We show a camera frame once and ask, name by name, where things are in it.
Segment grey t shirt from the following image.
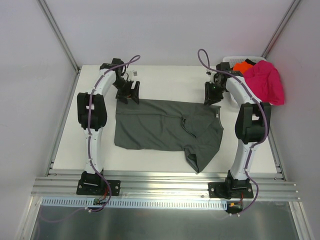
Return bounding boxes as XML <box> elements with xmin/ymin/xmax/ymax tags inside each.
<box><xmin>114</xmin><ymin>99</ymin><xmax>224</xmax><ymax>173</ymax></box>

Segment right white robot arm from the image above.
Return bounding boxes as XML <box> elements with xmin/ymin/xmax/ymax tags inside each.
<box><xmin>204</xmin><ymin>62</ymin><xmax>272</xmax><ymax>200</ymax></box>

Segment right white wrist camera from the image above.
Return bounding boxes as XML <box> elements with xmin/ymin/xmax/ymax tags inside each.
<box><xmin>206</xmin><ymin>70</ymin><xmax>216</xmax><ymax>83</ymax></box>

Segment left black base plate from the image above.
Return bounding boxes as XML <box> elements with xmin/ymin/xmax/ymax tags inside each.
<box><xmin>76</xmin><ymin>180</ymin><xmax>121</xmax><ymax>196</ymax></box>

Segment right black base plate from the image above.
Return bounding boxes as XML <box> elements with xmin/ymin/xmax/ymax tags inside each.
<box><xmin>208</xmin><ymin>182</ymin><xmax>254</xmax><ymax>200</ymax></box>

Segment white plastic laundry basket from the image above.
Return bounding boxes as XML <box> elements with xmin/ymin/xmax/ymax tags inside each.
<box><xmin>222</xmin><ymin>55</ymin><xmax>266</xmax><ymax>106</ymax></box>

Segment orange t shirt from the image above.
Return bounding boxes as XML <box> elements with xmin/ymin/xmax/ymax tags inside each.
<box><xmin>233</xmin><ymin>61</ymin><xmax>253</xmax><ymax>74</ymax></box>

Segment aluminium mounting rail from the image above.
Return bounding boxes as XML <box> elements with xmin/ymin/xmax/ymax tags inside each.
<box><xmin>31</xmin><ymin>169</ymin><xmax>303</xmax><ymax>202</ymax></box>

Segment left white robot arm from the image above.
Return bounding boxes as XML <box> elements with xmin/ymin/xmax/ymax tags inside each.
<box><xmin>76</xmin><ymin>58</ymin><xmax>222</xmax><ymax>194</ymax></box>

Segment left aluminium corner post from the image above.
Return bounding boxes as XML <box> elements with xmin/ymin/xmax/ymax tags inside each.
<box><xmin>36</xmin><ymin>0</ymin><xmax>80</xmax><ymax>73</ymax></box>

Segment white slotted cable duct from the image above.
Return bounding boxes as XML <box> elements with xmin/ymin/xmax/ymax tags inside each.
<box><xmin>41</xmin><ymin>196</ymin><xmax>227</xmax><ymax>211</ymax></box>

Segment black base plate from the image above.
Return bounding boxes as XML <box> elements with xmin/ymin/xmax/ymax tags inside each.
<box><xmin>76</xmin><ymin>180</ymin><xmax>121</xmax><ymax>196</ymax></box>
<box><xmin>208</xmin><ymin>182</ymin><xmax>254</xmax><ymax>200</ymax></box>

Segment aluminium corner post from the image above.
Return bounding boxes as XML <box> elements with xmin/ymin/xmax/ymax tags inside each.
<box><xmin>36</xmin><ymin>0</ymin><xmax>80</xmax><ymax>73</ymax></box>
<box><xmin>261</xmin><ymin>0</ymin><xmax>303</xmax><ymax>59</ymax></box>

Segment pink t shirt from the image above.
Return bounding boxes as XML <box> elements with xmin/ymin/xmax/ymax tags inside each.
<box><xmin>243</xmin><ymin>60</ymin><xmax>285</xmax><ymax>106</ymax></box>

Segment right aluminium corner post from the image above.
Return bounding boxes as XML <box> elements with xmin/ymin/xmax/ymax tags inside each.
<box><xmin>261</xmin><ymin>0</ymin><xmax>303</xmax><ymax>59</ymax></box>

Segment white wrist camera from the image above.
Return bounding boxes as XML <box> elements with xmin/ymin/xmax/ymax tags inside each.
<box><xmin>206</xmin><ymin>70</ymin><xmax>216</xmax><ymax>83</ymax></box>
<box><xmin>126</xmin><ymin>70</ymin><xmax>138</xmax><ymax>79</ymax></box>

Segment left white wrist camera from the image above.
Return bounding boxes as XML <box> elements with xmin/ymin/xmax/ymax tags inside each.
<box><xmin>126</xmin><ymin>70</ymin><xmax>138</xmax><ymax>79</ymax></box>

